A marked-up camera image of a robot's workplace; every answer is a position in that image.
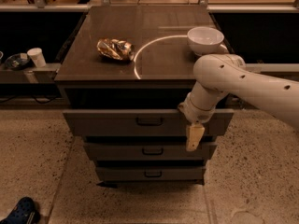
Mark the white paper cup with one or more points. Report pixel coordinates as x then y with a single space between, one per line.
37 57

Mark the blue clog shoe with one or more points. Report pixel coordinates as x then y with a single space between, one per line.
24 212

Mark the grey top drawer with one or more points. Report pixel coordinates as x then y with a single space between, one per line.
126 122

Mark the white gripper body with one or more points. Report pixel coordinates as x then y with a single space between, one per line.
196 112

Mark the white ceramic bowl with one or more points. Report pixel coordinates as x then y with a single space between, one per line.
204 40

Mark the grey drawer cabinet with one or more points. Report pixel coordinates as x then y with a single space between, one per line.
124 77

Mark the dark small dish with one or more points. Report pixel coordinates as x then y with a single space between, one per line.
17 62

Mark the grey drawer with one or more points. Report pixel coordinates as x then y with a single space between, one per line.
148 151
117 174
126 122

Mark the grey middle drawer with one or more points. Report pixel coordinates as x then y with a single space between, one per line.
148 151

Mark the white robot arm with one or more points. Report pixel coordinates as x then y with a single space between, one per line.
217 75

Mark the grey bottom drawer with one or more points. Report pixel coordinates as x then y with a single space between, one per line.
117 174

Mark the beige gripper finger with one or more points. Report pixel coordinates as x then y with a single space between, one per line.
194 133

